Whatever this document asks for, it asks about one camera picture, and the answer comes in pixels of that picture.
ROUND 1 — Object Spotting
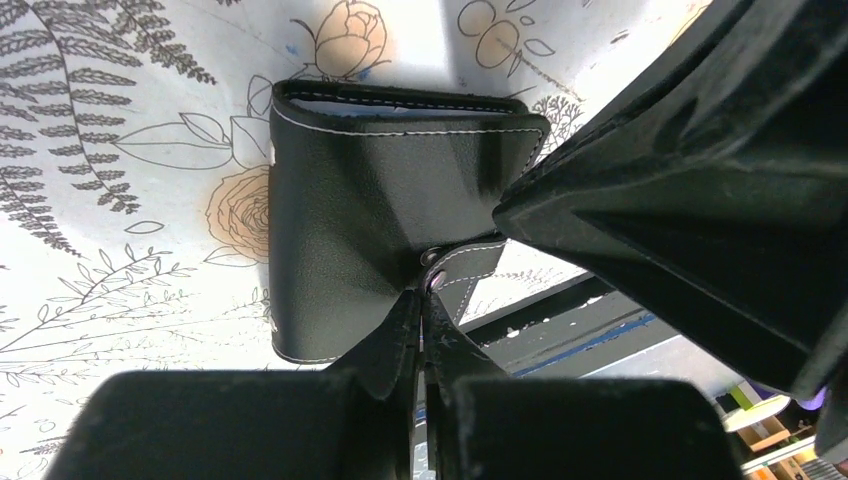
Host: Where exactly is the black leather card holder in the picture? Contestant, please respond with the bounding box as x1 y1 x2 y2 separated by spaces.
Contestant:
268 80 550 364

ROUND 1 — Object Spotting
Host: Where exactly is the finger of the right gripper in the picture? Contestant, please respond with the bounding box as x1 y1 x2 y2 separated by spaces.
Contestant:
493 1 847 397

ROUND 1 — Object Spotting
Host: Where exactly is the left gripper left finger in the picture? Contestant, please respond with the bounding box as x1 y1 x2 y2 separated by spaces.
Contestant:
48 290 422 479

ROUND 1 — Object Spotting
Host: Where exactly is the purple toy on stand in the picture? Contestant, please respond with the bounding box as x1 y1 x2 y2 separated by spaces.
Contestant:
796 387 828 411

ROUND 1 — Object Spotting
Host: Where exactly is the floral patterned table mat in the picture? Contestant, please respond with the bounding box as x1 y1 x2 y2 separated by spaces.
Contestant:
1 1 707 479

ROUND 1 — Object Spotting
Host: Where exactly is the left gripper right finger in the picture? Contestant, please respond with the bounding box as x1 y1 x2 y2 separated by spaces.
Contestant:
422 291 747 480

